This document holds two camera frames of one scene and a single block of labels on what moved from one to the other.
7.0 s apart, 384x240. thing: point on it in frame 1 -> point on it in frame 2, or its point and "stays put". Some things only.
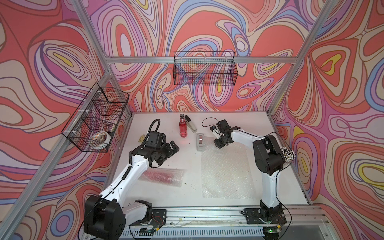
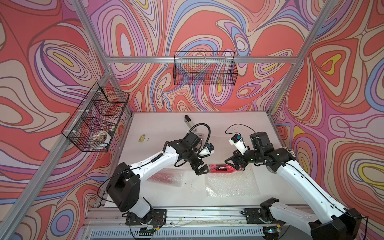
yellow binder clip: [141, 138] stays put
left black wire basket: [91, 127] stays put
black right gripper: [218, 144] -> [238, 156]
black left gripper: [169, 151] -> [201, 170]
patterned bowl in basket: [102, 136] stays put
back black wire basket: [205, 68] stays put
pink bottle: [183, 126] -> [219, 168]
